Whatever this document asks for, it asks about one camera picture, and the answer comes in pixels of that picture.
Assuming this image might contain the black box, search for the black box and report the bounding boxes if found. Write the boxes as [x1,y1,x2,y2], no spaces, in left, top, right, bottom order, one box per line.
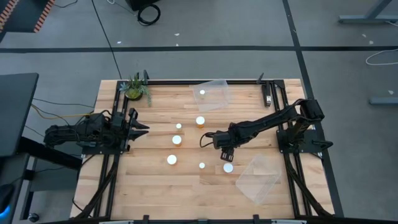
[126,0,161,12]

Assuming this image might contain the black mouse with blue light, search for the black mouse with blue light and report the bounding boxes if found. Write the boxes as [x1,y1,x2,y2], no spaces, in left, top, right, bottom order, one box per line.
[0,183,16,220]

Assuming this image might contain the clear plastic bin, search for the clear plastic bin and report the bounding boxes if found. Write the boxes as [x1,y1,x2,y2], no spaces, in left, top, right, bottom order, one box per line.
[235,154,282,206]
[192,79,231,113]

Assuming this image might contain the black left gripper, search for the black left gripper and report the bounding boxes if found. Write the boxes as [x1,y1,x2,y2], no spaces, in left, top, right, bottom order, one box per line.
[109,107,150,152]

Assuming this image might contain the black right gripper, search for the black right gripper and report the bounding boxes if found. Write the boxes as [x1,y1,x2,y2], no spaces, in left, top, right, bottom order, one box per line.
[212,129,239,162]

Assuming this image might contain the black aluminium table frame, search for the black aluminium table frame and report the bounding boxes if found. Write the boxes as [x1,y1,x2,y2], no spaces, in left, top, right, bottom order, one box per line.
[73,70,336,224]

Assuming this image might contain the dark desk top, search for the dark desk top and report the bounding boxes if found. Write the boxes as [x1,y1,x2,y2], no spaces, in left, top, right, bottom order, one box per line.
[0,72,40,158]

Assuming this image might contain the black metal bracket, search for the black metal bracket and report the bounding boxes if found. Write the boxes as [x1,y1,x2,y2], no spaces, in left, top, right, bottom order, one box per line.
[262,83,272,108]

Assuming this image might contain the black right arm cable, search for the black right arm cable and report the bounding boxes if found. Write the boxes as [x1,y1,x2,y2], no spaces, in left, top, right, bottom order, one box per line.
[200,131,218,149]

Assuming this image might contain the long black floor cable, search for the long black floor cable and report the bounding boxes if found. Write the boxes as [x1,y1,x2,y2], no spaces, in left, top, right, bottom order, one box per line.
[91,0,123,80]

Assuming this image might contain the black mat orange striped edges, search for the black mat orange striped edges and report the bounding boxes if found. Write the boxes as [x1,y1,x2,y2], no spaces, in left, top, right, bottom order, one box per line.
[0,0,56,34]

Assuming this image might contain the grey metal table foot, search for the grey metal table foot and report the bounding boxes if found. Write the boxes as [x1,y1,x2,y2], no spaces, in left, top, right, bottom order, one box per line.
[369,96,398,106]

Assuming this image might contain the green plant in dark pot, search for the green plant in dark pot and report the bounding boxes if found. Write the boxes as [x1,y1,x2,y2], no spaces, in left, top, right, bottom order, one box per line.
[119,72,153,108]

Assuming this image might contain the black desk foot beam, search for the black desk foot beam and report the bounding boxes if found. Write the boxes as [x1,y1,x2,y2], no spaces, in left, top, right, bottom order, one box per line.
[18,136,83,171]

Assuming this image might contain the white cable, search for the white cable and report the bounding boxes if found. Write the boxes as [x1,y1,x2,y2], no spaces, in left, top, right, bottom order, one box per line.
[365,48,398,67]

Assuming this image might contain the coiled black cable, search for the coiled black cable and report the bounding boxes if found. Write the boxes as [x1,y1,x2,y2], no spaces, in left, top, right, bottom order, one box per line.
[137,3,162,27]

